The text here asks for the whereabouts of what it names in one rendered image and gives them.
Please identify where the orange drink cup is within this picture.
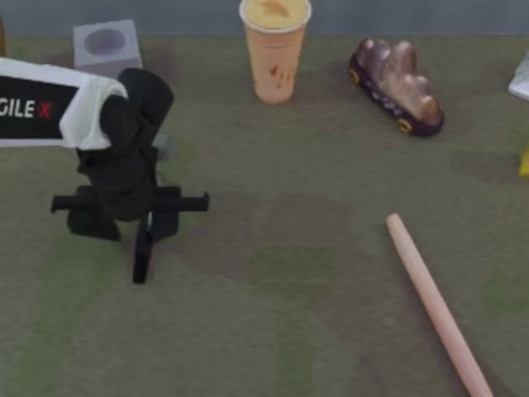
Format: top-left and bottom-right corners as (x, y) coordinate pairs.
(238, 0), (312, 106)

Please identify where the grey cube with round hole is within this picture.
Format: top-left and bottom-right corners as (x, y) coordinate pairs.
(73, 19), (144, 76)

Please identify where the purple toy car with bread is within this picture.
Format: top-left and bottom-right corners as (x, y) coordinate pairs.
(348, 37), (446, 138)

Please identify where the long pink stick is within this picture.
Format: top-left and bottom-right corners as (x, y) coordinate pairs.
(384, 213), (495, 397)

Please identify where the yellow object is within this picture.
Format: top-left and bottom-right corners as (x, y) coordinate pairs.
(517, 143), (529, 179)

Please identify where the white flat packet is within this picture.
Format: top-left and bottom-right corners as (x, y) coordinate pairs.
(508, 52), (529, 102)

